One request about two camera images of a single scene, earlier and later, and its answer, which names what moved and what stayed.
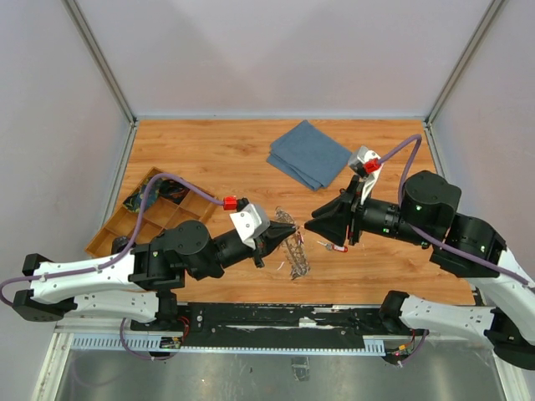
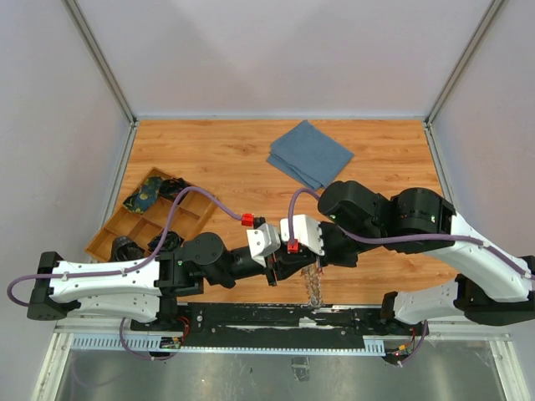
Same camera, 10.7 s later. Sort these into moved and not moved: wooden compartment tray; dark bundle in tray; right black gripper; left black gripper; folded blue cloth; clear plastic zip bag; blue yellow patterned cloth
Moved: left black gripper; clear plastic zip bag; right black gripper
Not moved: blue yellow patterned cloth; dark bundle in tray; wooden compartment tray; folded blue cloth
